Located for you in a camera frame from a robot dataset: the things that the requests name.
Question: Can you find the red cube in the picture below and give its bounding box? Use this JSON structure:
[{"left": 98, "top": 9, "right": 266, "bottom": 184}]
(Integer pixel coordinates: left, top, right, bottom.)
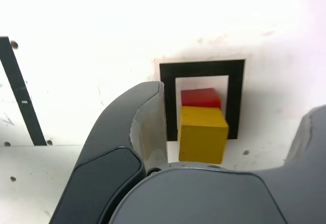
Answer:
[{"left": 180, "top": 88, "right": 222, "bottom": 109}]

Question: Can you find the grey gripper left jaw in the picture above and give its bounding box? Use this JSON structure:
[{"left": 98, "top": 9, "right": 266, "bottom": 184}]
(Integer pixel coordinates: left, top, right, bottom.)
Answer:
[{"left": 49, "top": 80, "right": 169, "bottom": 224}]

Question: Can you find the black tape square outline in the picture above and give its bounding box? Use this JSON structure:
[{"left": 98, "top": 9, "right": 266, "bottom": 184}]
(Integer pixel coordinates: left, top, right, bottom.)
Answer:
[{"left": 159, "top": 59, "right": 247, "bottom": 142}]

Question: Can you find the yellow cube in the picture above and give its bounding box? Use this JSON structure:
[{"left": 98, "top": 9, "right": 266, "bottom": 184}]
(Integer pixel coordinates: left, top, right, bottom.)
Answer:
[{"left": 177, "top": 106, "right": 229, "bottom": 165}]

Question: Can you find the black tape strip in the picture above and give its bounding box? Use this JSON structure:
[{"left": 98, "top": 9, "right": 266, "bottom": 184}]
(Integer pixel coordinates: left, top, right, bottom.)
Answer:
[{"left": 0, "top": 36, "right": 48, "bottom": 146}]

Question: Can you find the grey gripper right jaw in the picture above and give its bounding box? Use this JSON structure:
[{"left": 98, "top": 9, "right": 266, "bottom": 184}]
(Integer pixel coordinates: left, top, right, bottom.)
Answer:
[{"left": 109, "top": 105, "right": 326, "bottom": 224}]

